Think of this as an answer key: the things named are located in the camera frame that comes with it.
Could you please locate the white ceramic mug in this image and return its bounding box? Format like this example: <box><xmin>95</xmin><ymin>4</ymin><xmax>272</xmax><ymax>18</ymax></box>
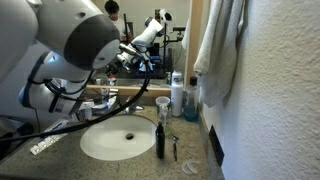
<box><xmin>155</xmin><ymin>96</ymin><xmax>171</xmax><ymax>116</ymax></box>

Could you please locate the tall white bottle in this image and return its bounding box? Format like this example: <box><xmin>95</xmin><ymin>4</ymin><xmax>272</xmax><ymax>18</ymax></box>
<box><xmin>170</xmin><ymin>68</ymin><xmax>185</xmax><ymax>118</ymax></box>

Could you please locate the clear pump soap dispenser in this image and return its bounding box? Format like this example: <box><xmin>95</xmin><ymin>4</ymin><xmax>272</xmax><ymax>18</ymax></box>
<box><xmin>157</xmin><ymin>103</ymin><xmax>173</xmax><ymax>138</ymax></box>

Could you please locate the chrome faucet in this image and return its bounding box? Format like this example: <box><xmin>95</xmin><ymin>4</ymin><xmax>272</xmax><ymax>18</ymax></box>
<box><xmin>123</xmin><ymin>96</ymin><xmax>146</xmax><ymax>115</ymax></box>

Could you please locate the black capped mouthwash bottle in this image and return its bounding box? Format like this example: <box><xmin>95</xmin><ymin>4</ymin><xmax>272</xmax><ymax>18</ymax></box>
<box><xmin>183</xmin><ymin>76</ymin><xmax>200</xmax><ymax>123</ymax></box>

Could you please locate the white red toothpaste tube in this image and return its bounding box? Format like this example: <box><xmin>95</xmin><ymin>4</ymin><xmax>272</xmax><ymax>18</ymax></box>
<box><xmin>108</xmin><ymin>88</ymin><xmax>120</xmax><ymax>108</ymax></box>

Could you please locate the slim black bottle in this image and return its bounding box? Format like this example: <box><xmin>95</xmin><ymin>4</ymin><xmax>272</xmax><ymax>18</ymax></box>
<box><xmin>155</xmin><ymin>121</ymin><xmax>166</xmax><ymax>160</ymax></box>

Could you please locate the white hanging towel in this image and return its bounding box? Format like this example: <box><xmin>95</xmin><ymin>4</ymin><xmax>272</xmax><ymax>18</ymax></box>
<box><xmin>193</xmin><ymin>0</ymin><xmax>248</xmax><ymax>109</ymax></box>

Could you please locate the white oval sink basin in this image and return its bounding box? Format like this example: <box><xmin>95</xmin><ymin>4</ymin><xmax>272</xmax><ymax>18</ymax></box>
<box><xmin>79</xmin><ymin>114</ymin><xmax>158</xmax><ymax>162</ymax></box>

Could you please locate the clear plastic retainer case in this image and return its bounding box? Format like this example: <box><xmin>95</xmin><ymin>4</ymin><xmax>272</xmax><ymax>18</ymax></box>
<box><xmin>181</xmin><ymin>159</ymin><xmax>202</xmax><ymax>176</ymax></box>

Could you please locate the purple blue blister pack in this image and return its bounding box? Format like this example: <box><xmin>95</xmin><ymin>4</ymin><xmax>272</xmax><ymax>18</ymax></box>
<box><xmin>46</xmin><ymin>120</ymin><xmax>70</xmax><ymax>133</ymax></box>

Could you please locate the silver blister pack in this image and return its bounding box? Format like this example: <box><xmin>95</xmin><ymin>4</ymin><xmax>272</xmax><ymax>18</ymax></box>
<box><xmin>29</xmin><ymin>133</ymin><xmax>68</xmax><ymax>156</ymax></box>

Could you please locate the wooden framed wall mirror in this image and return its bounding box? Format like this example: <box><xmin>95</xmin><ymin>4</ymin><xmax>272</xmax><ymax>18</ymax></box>
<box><xmin>89</xmin><ymin>0</ymin><xmax>205</xmax><ymax>98</ymax></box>

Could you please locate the dark handled razor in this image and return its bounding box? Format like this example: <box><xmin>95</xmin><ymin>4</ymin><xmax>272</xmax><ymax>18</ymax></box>
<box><xmin>171</xmin><ymin>134</ymin><xmax>180</xmax><ymax>163</ymax></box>

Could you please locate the black wall outlet plate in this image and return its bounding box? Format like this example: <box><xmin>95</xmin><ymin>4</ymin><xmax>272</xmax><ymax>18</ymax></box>
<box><xmin>208</xmin><ymin>125</ymin><xmax>226</xmax><ymax>167</ymax></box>

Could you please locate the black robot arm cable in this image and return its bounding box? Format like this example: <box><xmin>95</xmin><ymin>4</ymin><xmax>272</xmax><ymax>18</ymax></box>
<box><xmin>0</xmin><ymin>43</ymin><xmax>151</xmax><ymax>143</ymax></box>

